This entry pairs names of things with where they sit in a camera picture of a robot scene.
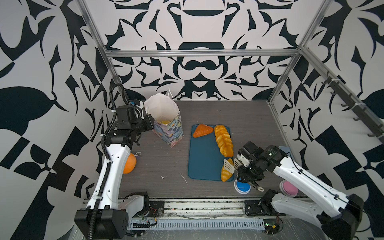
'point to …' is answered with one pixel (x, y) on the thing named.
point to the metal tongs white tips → (228, 166)
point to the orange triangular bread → (201, 129)
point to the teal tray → (205, 159)
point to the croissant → (225, 174)
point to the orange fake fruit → (130, 163)
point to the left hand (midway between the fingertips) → (152, 116)
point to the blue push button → (242, 188)
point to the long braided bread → (224, 140)
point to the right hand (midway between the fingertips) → (241, 179)
